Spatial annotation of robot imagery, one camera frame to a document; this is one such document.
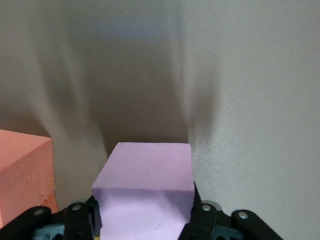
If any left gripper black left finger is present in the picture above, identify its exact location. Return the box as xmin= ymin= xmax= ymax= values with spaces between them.
xmin=0 ymin=194 xmax=102 ymax=240

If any brown table cover sheet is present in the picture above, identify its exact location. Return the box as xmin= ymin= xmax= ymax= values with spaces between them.
xmin=0 ymin=0 xmax=320 ymax=240

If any pink foam cube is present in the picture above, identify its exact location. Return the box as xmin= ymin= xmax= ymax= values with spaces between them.
xmin=91 ymin=141 xmax=196 ymax=240

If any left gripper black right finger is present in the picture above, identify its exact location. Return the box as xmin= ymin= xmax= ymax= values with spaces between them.
xmin=179 ymin=182 xmax=285 ymax=240

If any orange foam cube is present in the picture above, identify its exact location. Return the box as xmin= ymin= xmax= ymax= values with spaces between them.
xmin=42 ymin=191 xmax=60 ymax=214
xmin=0 ymin=128 xmax=56 ymax=227

